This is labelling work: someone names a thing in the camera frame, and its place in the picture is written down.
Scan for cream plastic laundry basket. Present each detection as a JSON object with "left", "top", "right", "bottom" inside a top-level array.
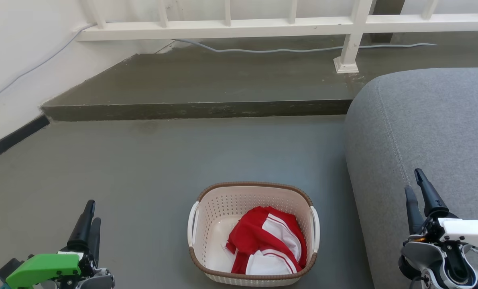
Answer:
[{"left": 187, "top": 182, "right": 321, "bottom": 287}]

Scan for white wooden railing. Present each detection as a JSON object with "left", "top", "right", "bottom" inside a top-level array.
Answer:
[{"left": 76, "top": 0, "right": 478, "bottom": 74}]

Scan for black baseboard strip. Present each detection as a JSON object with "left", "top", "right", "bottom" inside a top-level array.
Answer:
[{"left": 0, "top": 115, "right": 50, "bottom": 165}]

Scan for grey fabric sofa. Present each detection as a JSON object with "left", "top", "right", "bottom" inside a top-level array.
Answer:
[{"left": 345, "top": 67, "right": 478, "bottom": 289}]

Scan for red and white garment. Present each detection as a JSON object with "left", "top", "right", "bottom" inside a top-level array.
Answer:
[{"left": 222, "top": 206, "right": 307, "bottom": 275}]

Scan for thin grey cable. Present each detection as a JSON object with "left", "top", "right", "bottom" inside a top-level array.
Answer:
[{"left": 0, "top": 23, "right": 98, "bottom": 106}]

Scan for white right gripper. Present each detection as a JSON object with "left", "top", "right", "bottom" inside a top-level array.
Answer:
[{"left": 405, "top": 169, "right": 478, "bottom": 250}]

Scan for thick grey cable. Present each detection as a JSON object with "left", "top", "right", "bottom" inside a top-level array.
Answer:
[{"left": 174, "top": 39, "right": 438, "bottom": 54}]

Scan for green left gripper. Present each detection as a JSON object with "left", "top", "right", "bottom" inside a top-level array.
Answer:
[{"left": 5, "top": 200, "right": 103, "bottom": 289}]

